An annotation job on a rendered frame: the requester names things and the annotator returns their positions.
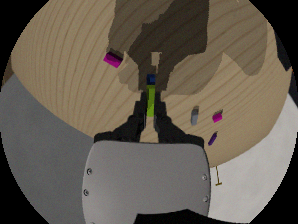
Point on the small magenta block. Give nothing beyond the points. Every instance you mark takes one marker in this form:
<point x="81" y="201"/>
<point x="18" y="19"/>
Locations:
<point x="113" y="59"/>

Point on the lime green rod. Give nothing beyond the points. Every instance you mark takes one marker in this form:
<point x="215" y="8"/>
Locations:
<point x="150" y="100"/>

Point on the short magenta rod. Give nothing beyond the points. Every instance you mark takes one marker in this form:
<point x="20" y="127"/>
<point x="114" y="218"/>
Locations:
<point x="217" y="117"/>

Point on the purple rod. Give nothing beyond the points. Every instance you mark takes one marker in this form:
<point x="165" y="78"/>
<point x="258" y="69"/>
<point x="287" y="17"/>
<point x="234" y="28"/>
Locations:
<point x="212" y="139"/>

